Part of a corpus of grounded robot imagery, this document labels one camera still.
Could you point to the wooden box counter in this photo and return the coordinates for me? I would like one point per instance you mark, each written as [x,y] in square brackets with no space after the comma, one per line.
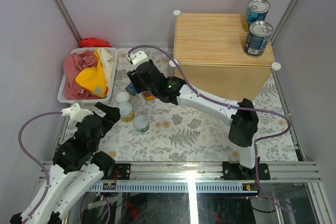
[209,50]

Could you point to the dark blue soup can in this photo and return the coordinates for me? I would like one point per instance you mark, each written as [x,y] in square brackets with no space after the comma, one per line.
[258,36]

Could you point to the light blue Progresso soup can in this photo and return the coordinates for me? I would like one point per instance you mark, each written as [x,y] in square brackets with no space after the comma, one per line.
[256,10]

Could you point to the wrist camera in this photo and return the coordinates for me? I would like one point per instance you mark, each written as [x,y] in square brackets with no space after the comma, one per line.
[137,58]
[76,113]

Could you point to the pink cloth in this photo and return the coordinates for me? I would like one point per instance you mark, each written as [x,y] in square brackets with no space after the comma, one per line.
[72,66]

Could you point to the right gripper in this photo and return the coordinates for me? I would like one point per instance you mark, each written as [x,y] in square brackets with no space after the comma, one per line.
[136,82]

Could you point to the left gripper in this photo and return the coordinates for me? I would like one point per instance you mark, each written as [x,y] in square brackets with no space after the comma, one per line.
[113,114]

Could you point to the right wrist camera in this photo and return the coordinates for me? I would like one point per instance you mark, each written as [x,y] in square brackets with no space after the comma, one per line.
[137,58]

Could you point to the cream patterned cloth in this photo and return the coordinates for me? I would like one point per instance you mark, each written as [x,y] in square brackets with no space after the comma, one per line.
[107,62]

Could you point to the yellow can white lid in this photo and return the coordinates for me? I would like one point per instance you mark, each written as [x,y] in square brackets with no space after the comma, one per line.
[122,97]

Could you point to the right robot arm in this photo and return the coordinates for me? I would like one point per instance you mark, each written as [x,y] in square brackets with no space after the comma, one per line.
[243,122]

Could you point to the aluminium rail frame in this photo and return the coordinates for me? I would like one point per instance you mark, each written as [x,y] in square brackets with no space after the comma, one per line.
[204,177]

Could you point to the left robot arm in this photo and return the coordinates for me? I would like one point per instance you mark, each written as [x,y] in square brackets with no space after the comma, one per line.
[76,166]

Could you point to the orange can clear lid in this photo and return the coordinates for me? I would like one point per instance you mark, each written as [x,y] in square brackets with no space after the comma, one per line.
[126,111]

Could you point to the red cloth behind basket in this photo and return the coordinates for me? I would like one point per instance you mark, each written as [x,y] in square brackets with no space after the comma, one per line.
[93,42]

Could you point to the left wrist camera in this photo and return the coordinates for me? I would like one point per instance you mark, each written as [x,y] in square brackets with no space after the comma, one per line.
[76,113]

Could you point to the green can clear lid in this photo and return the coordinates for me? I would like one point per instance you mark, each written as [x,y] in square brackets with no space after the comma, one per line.
[141,123]

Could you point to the yellow cloth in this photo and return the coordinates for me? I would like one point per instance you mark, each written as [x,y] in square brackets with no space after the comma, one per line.
[92,79]

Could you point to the blue mixed bean can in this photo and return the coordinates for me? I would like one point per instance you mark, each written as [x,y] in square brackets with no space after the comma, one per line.
[131,89]

